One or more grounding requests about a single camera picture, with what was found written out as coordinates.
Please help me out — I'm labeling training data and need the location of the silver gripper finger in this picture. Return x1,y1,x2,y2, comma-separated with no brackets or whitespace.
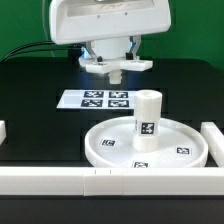
85,41,102,63
126,35,141,60

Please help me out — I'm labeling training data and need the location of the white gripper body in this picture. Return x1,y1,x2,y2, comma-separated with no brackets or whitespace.
49,0,171,45

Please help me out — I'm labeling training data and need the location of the white cross-shaped table base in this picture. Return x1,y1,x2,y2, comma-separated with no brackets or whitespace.
79,58,153,84

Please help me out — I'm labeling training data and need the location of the white round table top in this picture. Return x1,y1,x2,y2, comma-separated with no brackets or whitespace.
85,116,208,168

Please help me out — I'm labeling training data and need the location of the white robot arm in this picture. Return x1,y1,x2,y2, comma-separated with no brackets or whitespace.
49,0,171,60

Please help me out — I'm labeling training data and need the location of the white marker sheet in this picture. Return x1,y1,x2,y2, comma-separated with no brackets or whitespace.
57,90,135,110

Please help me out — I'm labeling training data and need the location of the black cable with connector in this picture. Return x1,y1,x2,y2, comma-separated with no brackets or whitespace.
0,41,83,64

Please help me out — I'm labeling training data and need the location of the thin white cable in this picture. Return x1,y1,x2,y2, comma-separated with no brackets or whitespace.
41,0,56,58

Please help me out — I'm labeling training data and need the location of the white left fence rail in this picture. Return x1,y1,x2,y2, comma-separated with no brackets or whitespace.
0,120,6,145

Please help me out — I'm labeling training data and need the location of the white fence rail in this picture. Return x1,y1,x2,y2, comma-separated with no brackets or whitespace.
0,167,224,196
201,122,224,168
0,120,6,145

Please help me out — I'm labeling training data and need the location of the white right fence rail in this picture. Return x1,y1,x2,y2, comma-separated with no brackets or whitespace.
201,122,224,168

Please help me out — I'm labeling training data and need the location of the white front fence rail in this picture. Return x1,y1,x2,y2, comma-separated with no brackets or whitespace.
0,167,224,196

